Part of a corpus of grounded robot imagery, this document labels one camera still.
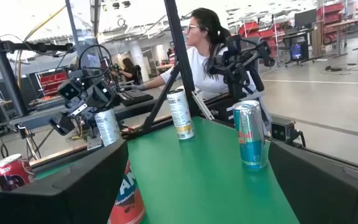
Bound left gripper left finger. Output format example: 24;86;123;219
0;139;129;224

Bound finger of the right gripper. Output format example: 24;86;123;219
88;80;117;109
49;111;75;137

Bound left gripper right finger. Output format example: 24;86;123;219
267;139;358;224

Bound white Celsius can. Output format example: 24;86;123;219
93;107;123;147
166;88;195;141

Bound red Coca-Cola can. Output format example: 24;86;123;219
0;153;37;192

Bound red Fanta strawberry can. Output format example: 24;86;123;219
107;159;146;224

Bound blue silver Red Bull can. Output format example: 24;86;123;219
232;100;268;171

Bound dark grey operator desk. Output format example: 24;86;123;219
9;93;167;130

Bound black keyboard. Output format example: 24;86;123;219
116;89;154;107

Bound person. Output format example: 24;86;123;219
121;7;258;101
118;57;143;85

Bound red storage bins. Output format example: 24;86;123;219
237;21;291;47
38;70;70;97
317;2;345;44

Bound black computer tower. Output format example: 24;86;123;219
289;40;311;62

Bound black background monitor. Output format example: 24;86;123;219
293;8;318;29

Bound wooden top desk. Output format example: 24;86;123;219
327;14;358;58

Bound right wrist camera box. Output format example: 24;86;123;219
57;81;82;102

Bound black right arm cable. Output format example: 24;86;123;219
78;44;114;82

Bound small black table-level camera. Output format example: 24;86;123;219
270;120;306;149

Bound yellow hanging cord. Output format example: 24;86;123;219
16;4;67;88

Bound silver frame bracket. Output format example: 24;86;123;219
191;90;216;121

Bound black floor cable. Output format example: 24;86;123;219
319;62;358;76

